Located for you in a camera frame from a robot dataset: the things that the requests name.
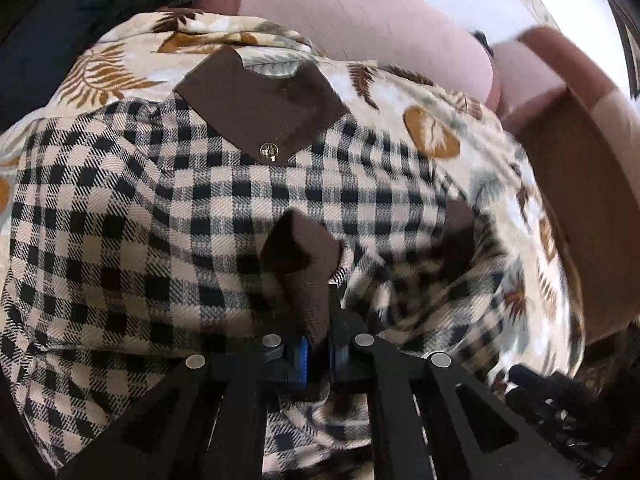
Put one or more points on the pink bolster cushion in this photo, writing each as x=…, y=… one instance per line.
x=360, y=15

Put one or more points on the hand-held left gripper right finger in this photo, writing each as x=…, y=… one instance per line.
x=334, y=360

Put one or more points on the small black object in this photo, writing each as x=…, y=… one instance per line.
x=481, y=40

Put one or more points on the pink and brown sofa armrest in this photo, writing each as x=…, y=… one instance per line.
x=555, y=70

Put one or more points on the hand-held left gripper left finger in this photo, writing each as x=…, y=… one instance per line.
x=299, y=362

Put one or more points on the leaf print blanket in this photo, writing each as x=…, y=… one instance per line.
x=490, y=170

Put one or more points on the black garment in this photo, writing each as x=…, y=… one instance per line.
x=60, y=25

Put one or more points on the checked coat with brown collar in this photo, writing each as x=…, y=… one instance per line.
x=165, y=230

